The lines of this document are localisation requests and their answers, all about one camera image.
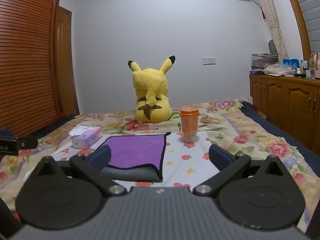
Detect stack of folded cloths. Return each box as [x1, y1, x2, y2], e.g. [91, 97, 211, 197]
[251, 53, 279, 71]

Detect purple and grey towel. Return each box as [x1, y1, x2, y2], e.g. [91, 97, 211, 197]
[100, 132, 172, 182]

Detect yellow plush toy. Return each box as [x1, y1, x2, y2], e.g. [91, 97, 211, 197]
[128, 55, 176, 123]

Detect grey window blind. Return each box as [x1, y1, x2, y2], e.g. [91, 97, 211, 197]
[291, 0, 320, 55]

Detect dark blue bed cover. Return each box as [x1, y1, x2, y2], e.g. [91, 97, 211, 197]
[22, 114, 76, 141]
[240, 100, 320, 161]

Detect wooden window frame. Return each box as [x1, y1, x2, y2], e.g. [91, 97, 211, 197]
[281, 0, 312, 61]

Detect pink crumpled cloth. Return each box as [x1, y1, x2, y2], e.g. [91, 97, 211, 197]
[264, 64, 296, 77]

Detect blue box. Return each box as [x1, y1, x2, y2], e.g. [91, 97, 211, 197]
[283, 58, 300, 69]

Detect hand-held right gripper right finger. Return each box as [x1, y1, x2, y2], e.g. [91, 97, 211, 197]
[193, 144, 288, 197]

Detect wooden louvred wardrobe door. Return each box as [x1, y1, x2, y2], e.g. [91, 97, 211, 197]
[0, 0, 63, 138]

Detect floral bed sheet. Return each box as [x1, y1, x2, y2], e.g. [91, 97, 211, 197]
[0, 99, 317, 207]

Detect pink tissue box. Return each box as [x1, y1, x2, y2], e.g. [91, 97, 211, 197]
[69, 126, 102, 150]

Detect pink jug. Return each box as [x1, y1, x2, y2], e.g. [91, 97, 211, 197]
[313, 51, 320, 79]

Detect cream curtain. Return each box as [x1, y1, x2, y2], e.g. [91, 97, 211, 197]
[246, 0, 290, 64]

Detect orange cup with lid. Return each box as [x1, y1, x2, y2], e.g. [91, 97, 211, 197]
[179, 107, 200, 143]

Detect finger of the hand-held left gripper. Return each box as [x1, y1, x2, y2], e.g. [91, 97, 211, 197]
[15, 137, 38, 150]

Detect dark mesh fan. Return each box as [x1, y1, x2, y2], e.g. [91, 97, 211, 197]
[267, 40, 279, 56]

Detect wooden cabinet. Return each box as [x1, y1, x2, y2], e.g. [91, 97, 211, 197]
[249, 73, 320, 153]

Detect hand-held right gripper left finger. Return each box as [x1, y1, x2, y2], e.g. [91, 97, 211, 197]
[32, 145, 127, 197]

